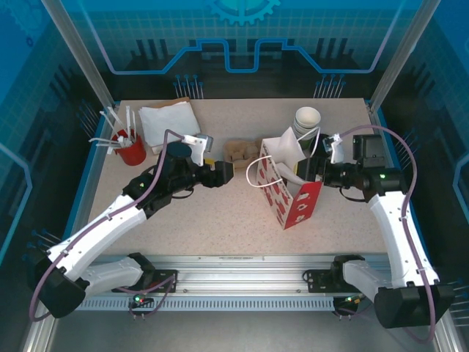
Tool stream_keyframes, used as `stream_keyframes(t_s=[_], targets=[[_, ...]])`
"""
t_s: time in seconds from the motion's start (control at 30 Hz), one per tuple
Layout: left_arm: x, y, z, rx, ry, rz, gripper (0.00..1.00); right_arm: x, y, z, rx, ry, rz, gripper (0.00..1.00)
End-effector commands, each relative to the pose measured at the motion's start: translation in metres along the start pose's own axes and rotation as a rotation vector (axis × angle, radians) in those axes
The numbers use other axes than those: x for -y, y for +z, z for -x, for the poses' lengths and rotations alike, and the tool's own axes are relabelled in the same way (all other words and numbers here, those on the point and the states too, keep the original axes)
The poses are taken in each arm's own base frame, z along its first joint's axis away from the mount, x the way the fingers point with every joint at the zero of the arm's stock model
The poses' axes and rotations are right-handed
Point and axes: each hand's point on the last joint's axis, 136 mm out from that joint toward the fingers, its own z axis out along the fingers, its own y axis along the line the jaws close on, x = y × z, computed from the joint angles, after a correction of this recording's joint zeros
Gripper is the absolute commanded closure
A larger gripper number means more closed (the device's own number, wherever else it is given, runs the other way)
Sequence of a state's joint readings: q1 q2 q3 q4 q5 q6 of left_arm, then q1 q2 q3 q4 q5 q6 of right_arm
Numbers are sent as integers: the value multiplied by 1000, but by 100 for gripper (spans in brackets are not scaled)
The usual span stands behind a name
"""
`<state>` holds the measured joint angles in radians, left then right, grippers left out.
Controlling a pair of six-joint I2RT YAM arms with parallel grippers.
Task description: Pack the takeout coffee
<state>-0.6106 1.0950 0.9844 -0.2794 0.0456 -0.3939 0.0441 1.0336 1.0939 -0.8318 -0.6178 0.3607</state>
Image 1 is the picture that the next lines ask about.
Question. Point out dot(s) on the white red-printed paper bag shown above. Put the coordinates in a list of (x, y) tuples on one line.
[(271, 183)]

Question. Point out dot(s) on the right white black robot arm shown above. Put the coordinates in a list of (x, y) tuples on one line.
[(399, 234)]

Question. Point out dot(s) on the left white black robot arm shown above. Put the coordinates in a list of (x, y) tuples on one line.
[(95, 234)]

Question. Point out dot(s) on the brown pulp cup carrier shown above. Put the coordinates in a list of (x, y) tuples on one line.
[(243, 165), (238, 154)]

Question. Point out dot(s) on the black plastic cup lid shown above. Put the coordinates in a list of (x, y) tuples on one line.
[(319, 144)]

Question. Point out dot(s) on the red straw holder cup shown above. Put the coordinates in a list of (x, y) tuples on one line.
[(133, 154)]

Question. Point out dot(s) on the white napkin stack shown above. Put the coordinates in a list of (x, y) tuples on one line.
[(168, 121)]

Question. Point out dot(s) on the small LED circuit board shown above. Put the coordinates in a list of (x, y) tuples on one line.
[(353, 300), (141, 300)]

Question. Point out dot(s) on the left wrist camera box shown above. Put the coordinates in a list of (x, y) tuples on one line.
[(196, 146)]

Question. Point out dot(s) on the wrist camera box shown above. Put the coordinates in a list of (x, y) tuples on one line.
[(336, 150), (196, 146)]

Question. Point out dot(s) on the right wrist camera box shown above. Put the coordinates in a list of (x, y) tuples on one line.
[(336, 150)]

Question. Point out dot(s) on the blue-edged aluminium side rail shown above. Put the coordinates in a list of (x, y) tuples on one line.
[(95, 163), (379, 117)]

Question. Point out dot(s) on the aluminium mounting rail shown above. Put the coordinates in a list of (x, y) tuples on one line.
[(238, 271)]

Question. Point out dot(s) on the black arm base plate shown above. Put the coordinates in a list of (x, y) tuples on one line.
[(163, 275), (317, 282)]

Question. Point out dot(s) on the aluminium frame post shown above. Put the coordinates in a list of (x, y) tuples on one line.
[(402, 51), (80, 51)]

